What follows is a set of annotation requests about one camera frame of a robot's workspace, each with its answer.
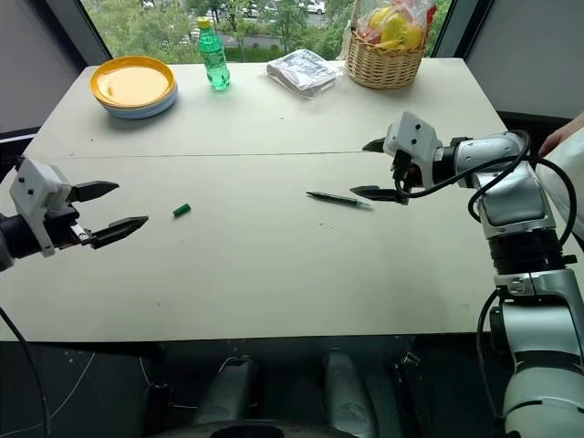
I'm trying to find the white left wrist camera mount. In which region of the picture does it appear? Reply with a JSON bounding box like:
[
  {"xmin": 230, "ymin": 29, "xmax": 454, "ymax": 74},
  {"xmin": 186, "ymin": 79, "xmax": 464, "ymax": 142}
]
[{"xmin": 8, "ymin": 157, "xmax": 73, "ymax": 257}]

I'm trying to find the wicker basket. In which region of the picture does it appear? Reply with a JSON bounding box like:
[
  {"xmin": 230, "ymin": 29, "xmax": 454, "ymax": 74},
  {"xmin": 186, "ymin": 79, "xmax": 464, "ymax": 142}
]
[{"xmin": 343, "ymin": 17, "xmax": 429, "ymax": 90}]

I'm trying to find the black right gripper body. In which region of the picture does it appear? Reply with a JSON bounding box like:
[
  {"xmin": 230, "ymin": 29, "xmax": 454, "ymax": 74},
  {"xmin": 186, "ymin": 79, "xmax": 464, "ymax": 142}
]
[{"xmin": 390, "ymin": 150, "xmax": 433, "ymax": 193}]

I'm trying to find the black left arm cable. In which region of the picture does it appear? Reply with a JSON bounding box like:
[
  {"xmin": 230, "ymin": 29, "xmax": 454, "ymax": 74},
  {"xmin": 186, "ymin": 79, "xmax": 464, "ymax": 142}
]
[{"xmin": 0, "ymin": 305, "xmax": 51, "ymax": 438}]

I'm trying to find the plastic-wrapped grey packet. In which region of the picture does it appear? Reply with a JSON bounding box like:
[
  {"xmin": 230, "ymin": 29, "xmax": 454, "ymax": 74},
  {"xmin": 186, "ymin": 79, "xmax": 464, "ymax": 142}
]
[{"xmin": 266, "ymin": 48, "xmax": 344, "ymax": 100}]

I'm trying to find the black pen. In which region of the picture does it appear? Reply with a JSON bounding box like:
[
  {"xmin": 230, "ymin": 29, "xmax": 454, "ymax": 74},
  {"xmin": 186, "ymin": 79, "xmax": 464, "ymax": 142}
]
[{"xmin": 306, "ymin": 191, "xmax": 374, "ymax": 212}]

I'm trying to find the bag of yellow fruit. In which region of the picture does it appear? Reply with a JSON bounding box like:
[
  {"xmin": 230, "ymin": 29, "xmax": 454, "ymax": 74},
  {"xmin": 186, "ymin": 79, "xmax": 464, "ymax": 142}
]
[{"xmin": 354, "ymin": 0, "xmax": 440, "ymax": 52}]

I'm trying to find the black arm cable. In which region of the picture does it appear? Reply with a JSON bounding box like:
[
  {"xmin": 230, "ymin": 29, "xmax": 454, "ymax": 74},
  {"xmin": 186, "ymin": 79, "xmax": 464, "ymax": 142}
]
[
  {"xmin": 0, "ymin": 305, "xmax": 51, "ymax": 438},
  {"xmin": 391, "ymin": 130, "xmax": 577, "ymax": 425}
]

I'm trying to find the dark grey rounded shape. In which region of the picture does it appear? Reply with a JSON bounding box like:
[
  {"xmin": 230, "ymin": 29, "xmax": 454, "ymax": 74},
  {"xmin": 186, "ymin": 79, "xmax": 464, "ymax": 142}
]
[
  {"xmin": 191, "ymin": 354, "xmax": 262, "ymax": 433},
  {"xmin": 320, "ymin": 348, "xmax": 381, "ymax": 438}
]

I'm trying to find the green plastic bottle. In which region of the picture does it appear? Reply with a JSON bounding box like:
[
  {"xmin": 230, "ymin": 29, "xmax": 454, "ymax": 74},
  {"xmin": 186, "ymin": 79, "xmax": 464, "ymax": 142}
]
[{"xmin": 196, "ymin": 16, "xmax": 231, "ymax": 93}]

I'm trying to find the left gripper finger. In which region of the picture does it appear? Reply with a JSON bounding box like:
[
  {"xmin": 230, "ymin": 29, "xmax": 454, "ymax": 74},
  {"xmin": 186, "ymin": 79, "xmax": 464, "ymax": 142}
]
[
  {"xmin": 71, "ymin": 181, "xmax": 120, "ymax": 203},
  {"xmin": 90, "ymin": 215, "xmax": 151, "ymax": 251}
]

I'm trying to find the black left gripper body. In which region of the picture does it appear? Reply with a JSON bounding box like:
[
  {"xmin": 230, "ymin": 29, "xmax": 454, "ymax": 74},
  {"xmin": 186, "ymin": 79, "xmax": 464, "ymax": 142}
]
[{"xmin": 48, "ymin": 187, "xmax": 98, "ymax": 251}]

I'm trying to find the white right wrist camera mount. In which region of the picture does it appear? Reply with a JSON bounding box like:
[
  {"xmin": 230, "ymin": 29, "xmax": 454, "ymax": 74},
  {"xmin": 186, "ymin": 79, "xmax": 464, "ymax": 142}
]
[{"xmin": 382, "ymin": 110, "xmax": 444, "ymax": 189}]

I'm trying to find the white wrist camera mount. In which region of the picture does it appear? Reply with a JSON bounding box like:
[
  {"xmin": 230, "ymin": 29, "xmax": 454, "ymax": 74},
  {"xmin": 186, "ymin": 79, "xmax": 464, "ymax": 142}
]
[
  {"xmin": 382, "ymin": 110, "xmax": 444, "ymax": 189},
  {"xmin": 8, "ymin": 157, "xmax": 73, "ymax": 257}
]

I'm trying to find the person's white garment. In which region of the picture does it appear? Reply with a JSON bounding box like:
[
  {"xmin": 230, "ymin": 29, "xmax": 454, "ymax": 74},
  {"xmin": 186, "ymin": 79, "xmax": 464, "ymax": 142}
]
[{"xmin": 534, "ymin": 136, "xmax": 584, "ymax": 259}]

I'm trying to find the yellow plate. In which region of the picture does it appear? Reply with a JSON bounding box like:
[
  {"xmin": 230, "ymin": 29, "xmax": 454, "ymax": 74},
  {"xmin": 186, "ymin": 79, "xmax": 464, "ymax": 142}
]
[{"xmin": 89, "ymin": 55, "xmax": 177, "ymax": 110}]

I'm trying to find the pale blue plate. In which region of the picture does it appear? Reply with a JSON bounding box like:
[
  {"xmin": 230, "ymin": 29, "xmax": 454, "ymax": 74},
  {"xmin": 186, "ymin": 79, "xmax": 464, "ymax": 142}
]
[{"xmin": 97, "ymin": 84, "xmax": 179, "ymax": 121}]

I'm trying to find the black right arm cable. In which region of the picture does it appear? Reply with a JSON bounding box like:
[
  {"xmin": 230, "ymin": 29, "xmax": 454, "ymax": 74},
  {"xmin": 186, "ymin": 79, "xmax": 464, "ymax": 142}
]
[{"xmin": 391, "ymin": 130, "xmax": 577, "ymax": 425}]

